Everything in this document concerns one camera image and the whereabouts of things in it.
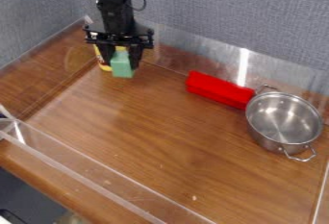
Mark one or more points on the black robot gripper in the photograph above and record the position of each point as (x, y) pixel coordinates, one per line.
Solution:
(138, 39)

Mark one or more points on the green foam block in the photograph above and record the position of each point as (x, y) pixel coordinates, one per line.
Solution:
(121, 65)

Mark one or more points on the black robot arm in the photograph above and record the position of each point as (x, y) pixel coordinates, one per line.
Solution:
(118, 30)

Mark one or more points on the yellow Play-Doh can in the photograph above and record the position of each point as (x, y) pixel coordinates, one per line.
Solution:
(103, 54)

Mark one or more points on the red rectangular block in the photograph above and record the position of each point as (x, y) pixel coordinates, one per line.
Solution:
(218, 90)

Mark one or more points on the clear acrylic table barrier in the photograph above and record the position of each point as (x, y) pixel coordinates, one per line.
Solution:
(133, 151)

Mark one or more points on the stainless steel pot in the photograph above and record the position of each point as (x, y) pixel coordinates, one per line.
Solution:
(284, 123)

